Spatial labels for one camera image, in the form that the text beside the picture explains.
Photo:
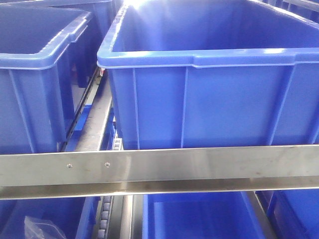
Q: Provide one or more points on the blue bin lower centre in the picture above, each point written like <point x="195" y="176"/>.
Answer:
<point x="224" y="215"/>

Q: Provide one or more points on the blue bin lower right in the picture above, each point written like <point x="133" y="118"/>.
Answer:
<point x="293" y="214"/>

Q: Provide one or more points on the clear plastic bag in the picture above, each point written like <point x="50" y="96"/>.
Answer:
<point x="41" y="229"/>

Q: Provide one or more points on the large blue bin centre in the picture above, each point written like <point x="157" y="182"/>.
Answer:
<point x="213" y="73"/>

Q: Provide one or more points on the stainless steel shelf rack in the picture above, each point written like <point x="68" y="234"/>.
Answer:
<point x="127" y="175"/>

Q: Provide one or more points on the blue bin lower left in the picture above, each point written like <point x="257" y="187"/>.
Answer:
<point x="75" y="217"/>

